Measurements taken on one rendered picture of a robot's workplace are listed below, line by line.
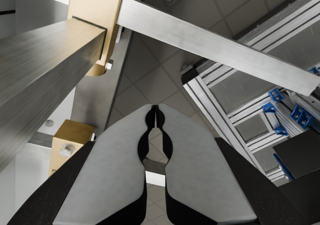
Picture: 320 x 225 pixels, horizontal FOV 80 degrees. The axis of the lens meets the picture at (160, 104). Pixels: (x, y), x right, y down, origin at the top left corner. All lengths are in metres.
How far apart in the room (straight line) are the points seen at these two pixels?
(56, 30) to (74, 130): 0.20
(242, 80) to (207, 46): 0.77
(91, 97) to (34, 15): 0.20
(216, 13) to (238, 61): 0.85
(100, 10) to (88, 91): 0.22
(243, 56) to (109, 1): 0.17
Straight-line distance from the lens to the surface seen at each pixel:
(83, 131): 0.35
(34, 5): 0.50
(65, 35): 0.18
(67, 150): 0.33
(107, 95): 0.42
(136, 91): 1.18
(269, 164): 1.45
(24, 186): 0.85
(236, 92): 1.03
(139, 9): 0.24
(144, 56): 1.10
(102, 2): 0.23
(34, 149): 0.38
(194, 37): 0.25
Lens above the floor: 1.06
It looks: 60 degrees down
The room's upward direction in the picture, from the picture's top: 178 degrees clockwise
